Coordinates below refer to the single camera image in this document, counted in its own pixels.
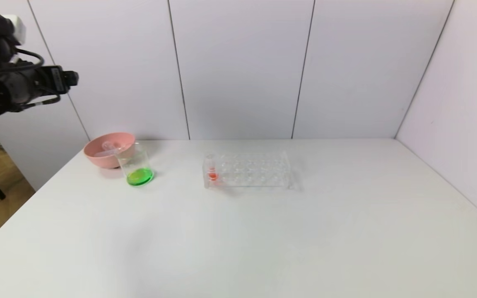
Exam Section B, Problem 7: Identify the clear glass beaker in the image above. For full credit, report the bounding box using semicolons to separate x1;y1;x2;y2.
116;142;157;187

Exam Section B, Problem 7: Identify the pink bowl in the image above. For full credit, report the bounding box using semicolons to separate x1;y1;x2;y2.
84;132;137;169

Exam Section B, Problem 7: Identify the test tube with red pigment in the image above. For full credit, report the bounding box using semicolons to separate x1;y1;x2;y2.
206;152;220;183

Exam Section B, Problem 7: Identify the clear acrylic test tube rack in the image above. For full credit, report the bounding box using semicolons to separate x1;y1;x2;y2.
202;150;292;190

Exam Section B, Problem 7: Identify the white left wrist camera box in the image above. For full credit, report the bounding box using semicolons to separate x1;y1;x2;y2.
2;14;27;45

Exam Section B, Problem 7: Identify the thin black camera cable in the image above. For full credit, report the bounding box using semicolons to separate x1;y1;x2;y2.
14;48;45;72

